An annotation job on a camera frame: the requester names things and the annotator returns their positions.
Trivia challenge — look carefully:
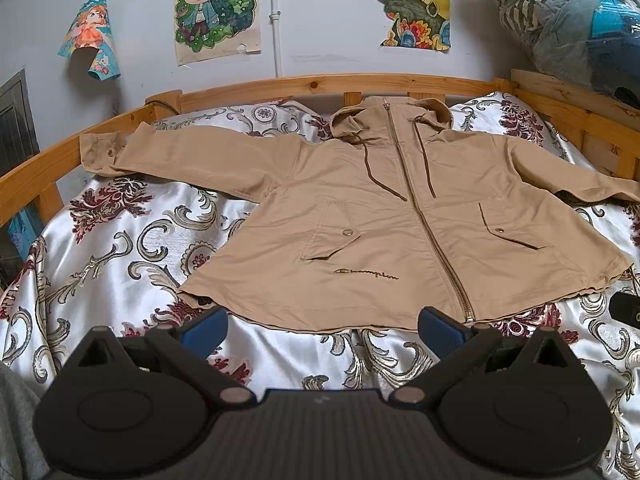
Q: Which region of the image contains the tan hooded zip jacket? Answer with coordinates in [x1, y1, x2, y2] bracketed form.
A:
[80, 96, 639, 332]

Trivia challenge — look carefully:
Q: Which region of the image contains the bagged pile of clothes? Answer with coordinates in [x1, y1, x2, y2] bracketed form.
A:
[497, 0, 639, 108]

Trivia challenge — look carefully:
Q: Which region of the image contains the floral satin bed cover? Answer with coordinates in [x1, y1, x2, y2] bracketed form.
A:
[0, 91, 640, 480]

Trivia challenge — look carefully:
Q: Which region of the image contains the grey cloth at corner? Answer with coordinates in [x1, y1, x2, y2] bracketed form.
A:
[0, 364, 49, 480]

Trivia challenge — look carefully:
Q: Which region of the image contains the curled orange character poster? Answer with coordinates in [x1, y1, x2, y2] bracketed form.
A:
[58, 0, 120, 81]

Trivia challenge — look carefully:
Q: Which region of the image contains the anime girl poster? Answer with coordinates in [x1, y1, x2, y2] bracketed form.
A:
[174, 0, 262, 66]

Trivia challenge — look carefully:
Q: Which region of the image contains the colourful landscape poster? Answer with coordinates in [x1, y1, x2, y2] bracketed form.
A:
[376, 0, 450, 52]

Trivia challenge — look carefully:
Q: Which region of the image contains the wooden bed frame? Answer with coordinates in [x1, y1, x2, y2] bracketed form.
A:
[1, 70, 639, 223]

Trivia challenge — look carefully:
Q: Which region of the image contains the dark window frame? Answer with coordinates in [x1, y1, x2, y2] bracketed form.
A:
[0, 70, 39, 174]

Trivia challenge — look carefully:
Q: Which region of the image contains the white wall pipe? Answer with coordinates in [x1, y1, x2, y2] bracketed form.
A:
[269, 0, 283, 78]

